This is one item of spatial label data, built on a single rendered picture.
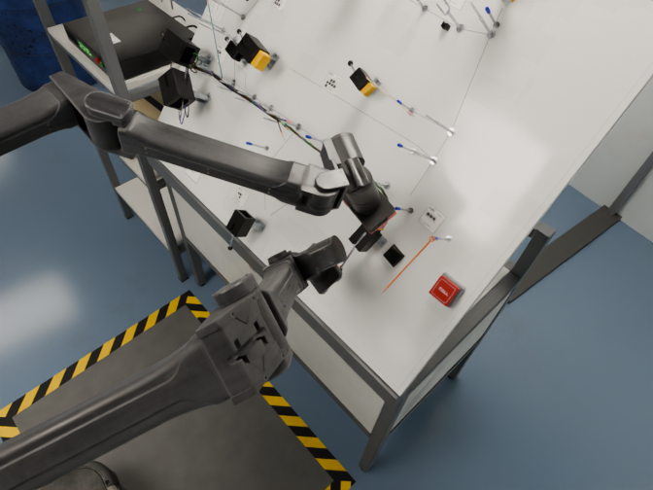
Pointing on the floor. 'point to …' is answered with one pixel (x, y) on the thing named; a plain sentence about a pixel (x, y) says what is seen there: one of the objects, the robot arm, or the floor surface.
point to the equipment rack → (159, 212)
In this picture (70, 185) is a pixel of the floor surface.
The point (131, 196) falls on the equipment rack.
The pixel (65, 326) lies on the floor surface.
